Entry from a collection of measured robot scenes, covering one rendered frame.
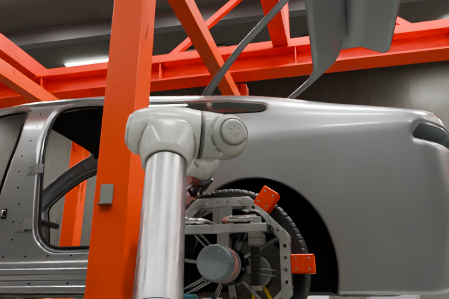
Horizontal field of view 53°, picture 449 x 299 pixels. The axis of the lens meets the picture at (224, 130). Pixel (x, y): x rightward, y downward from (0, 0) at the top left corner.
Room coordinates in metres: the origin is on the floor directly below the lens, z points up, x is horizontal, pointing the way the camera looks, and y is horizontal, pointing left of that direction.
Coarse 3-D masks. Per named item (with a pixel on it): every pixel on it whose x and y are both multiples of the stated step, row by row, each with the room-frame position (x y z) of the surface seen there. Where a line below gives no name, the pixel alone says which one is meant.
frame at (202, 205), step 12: (192, 204) 1.90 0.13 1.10; (204, 204) 1.89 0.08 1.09; (216, 204) 1.88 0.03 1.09; (228, 204) 1.87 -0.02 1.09; (240, 204) 1.86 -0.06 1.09; (252, 204) 1.84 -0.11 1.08; (192, 216) 1.91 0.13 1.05; (276, 228) 1.82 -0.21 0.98; (288, 240) 1.81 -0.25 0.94; (288, 252) 1.81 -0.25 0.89; (288, 264) 1.81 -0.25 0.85; (288, 276) 1.81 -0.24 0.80; (288, 288) 1.81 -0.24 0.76
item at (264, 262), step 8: (248, 248) 2.40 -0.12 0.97; (272, 248) 2.37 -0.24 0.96; (264, 256) 2.38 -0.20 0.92; (272, 256) 2.37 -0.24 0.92; (264, 264) 2.34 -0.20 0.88; (272, 264) 2.37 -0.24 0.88; (280, 264) 2.36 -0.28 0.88; (264, 272) 2.34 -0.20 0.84; (272, 272) 2.37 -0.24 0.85; (248, 280) 2.36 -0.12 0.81; (264, 280) 2.34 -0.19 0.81; (272, 280) 2.37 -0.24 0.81; (280, 280) 2.36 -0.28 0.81; (240, 288) 2.41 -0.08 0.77; (272, 288) 2.37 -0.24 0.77; (280, 288) 2.36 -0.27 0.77; (240, 296) 2.41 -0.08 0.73; (248, 296) 2.40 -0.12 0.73; (264, 296) 2.38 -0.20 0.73; (272, 296) 2.37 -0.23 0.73
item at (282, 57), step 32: (288, 32) 4.47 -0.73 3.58; (416, 32) 3.88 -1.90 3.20; (448, 32) 3.84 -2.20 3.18; (32, 64) 4.76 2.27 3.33; (96, 64) 5.06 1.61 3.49; (160, 64) 4.50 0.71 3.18; (192, 64) 4.52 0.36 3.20; (256, 64) 4.35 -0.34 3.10; (288, 64) 4.15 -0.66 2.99; (352, 64) 4.12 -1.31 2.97; (384, 64) 4.12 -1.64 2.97; (0, 96) 5.10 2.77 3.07; (64, 96) 4.90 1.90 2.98; (96, 96) 4.90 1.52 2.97
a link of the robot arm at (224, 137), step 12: (204, 120) 1.09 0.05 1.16; (216, 120) 1.08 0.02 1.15; (228, 120) 1.07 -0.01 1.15; (240, 120) 1.08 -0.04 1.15; (204, 132) 1.09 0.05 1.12; (216, 132) 1.07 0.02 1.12; (228, 132) 1.07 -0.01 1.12; (240, 132) 1.08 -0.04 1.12; (204, 144) 1.11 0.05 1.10; (216, 144) 1.10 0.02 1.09; (228, 144) 1.09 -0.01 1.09; (240, 144) 1.10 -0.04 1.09; (204, 156) 1.14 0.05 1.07; (216, 156) 1.15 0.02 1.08; (228, 156) 1.16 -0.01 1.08
